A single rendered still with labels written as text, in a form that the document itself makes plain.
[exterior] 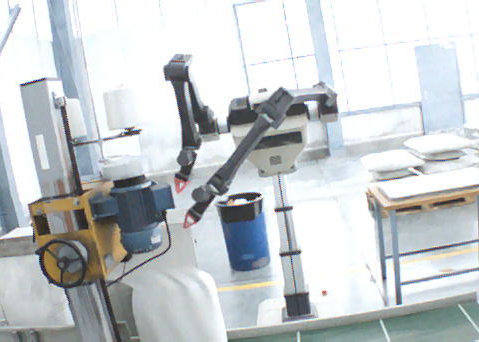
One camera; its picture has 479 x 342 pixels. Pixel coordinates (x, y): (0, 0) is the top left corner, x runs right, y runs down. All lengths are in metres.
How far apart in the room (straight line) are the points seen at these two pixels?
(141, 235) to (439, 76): 9.25
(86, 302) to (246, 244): 2.65
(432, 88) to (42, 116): 9.34
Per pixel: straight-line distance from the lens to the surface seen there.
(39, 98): 1.67
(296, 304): 2.71
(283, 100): 1.82
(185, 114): 1.97
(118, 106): 1.75
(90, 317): 1.80
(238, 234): 4.21
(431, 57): 10.40
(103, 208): 1.70
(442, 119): 10.47
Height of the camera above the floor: 1.57
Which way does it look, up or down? 9 degrees down
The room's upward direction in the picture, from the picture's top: 10 degrees counter-clockwise
